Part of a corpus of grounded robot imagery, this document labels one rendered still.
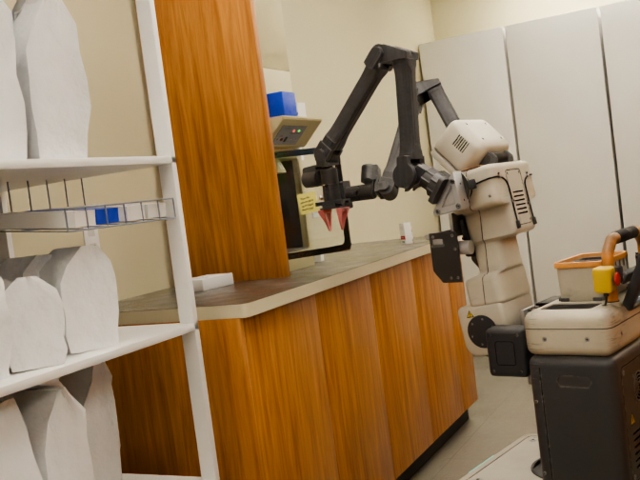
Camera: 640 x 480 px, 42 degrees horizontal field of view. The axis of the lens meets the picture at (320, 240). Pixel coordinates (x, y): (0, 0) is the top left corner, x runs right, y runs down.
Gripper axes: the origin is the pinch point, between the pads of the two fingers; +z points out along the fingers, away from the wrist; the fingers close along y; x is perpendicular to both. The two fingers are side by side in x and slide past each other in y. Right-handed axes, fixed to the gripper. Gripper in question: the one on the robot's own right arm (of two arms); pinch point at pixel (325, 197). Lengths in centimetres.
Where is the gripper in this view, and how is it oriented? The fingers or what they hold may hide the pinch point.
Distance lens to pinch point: 309.5
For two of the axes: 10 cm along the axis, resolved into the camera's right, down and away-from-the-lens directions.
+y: -1.3, -9.9, -0.5
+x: -4.5, 1.0, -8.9
